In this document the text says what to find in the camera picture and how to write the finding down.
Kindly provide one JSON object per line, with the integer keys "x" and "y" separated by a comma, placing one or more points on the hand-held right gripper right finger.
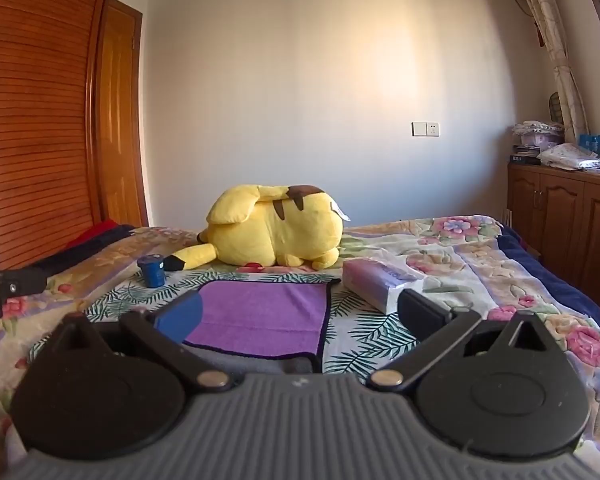
{"x": 420, "y": 312}

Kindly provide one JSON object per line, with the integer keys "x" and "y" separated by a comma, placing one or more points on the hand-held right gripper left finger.
{"x": 180, "y": 317}

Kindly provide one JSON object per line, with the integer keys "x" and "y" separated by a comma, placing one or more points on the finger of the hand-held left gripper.
{"x": 22, "y": 281}

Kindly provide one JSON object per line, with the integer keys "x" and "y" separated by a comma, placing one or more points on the purple and grey towel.
{"x": 260, "y": 310}

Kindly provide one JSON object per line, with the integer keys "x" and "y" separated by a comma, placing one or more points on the tissue pack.
{"x": 375, "y": 285}

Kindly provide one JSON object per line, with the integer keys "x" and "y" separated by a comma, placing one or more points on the leaf print white cloth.
{"x": 370, "y": 330}

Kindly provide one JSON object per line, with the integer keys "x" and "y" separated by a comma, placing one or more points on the small blue jar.
{"x": 151, "y": 272}

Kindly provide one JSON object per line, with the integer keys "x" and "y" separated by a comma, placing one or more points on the floral quilt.
{"x": 480, "y": 270}

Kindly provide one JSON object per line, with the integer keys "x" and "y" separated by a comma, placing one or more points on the dark cloth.
{"x": 95, "y": 246}

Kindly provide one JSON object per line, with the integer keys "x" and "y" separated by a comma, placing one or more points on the red cloth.
{"x": 97, "y": 230}

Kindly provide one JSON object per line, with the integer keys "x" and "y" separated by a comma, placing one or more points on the white slatted object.
{"x": 507, "y": 220}

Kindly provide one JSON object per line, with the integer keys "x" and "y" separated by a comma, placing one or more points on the yellow plush toy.
{"x": 275, "y": 225}

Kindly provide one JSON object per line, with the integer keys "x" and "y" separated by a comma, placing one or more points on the navy blue blanket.
{"x": 570, "y": 290}

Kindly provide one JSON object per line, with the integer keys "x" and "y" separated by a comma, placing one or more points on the slatted wooden wardrobe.
{"x": 30, "y": 110}

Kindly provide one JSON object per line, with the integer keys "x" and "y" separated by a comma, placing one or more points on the brown wooden cabinet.
{"x": 560, "y": 220}

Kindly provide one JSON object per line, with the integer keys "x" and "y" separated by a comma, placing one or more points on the wooden door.
{"x": 120, "y": 125}

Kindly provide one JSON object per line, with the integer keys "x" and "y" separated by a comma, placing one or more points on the stack of dark books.
{"x": 525, "y": 157}

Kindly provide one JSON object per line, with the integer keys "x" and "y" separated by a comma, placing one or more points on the pink storage box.
{"x": 540, "y": 140}

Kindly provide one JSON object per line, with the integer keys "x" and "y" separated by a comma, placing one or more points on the folded floral cloth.
{"x": 570, "y": 156}

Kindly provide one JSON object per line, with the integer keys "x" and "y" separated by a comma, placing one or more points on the folded white linens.
{"x": 537, "y": 127}

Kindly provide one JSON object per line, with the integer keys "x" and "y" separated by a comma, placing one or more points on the fan grille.
{"x": 556, "y": 107}

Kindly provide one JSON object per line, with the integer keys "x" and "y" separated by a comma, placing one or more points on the patterned beige curtain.
{"x": 550, "y": 25}

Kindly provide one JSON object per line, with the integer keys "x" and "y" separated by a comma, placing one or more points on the white wall socket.
{"x": 425, "y": 129}

